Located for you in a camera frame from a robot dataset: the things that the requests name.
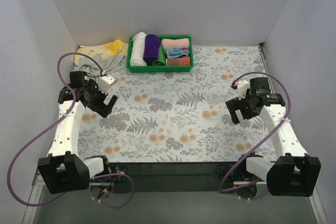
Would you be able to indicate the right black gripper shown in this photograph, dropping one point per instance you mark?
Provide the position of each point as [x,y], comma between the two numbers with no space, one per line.
[240,109]

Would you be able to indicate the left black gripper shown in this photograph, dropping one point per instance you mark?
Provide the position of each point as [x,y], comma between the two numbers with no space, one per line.
[101,102]

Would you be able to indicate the grey towel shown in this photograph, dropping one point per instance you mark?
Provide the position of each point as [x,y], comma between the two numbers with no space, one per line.
[110,65]

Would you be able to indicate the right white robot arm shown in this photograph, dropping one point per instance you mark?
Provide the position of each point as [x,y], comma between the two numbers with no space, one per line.
[295,172]

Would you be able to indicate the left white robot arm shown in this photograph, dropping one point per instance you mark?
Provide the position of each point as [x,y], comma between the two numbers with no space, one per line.
[62,170]

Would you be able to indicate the floral table mat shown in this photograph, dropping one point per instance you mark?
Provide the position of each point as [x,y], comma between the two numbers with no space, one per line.
[177,117]

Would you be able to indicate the white rolled towel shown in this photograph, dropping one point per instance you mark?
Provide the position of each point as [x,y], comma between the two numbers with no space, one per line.
[137,53]

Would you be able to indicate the yellow towel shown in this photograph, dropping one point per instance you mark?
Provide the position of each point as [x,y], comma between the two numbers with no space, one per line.
[108,50]

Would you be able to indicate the green plastic tray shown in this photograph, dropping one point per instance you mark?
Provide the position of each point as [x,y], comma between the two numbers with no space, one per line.
[159,69]

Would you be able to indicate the brown rolled towel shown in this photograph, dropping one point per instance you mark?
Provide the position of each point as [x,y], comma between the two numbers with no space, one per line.
[184,61]

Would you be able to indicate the green rolled towel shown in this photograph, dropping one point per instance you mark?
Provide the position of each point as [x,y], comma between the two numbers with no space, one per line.
[161,59]

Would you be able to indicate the purple rolled towel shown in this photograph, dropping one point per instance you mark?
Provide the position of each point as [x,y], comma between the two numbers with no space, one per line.
[151,49]

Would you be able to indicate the blue patterned rolled towel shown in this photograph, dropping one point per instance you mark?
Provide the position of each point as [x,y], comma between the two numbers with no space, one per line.
[178,52]

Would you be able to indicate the pink rolled towel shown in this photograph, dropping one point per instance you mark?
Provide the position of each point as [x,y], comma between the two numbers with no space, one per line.
[175,43]

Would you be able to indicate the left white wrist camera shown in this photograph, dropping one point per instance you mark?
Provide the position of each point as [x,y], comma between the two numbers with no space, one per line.
[105,83]

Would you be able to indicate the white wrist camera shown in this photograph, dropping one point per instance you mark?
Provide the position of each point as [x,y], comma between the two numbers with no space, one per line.
[105,83]
[242,87]

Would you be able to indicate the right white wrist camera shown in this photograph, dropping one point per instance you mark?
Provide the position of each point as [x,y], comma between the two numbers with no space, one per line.
[242,87]

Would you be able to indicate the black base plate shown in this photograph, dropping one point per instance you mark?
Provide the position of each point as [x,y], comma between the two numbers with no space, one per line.
[174,177]

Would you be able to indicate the aluminium frame rail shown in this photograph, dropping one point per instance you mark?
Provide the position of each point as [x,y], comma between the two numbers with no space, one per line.
[34,197]

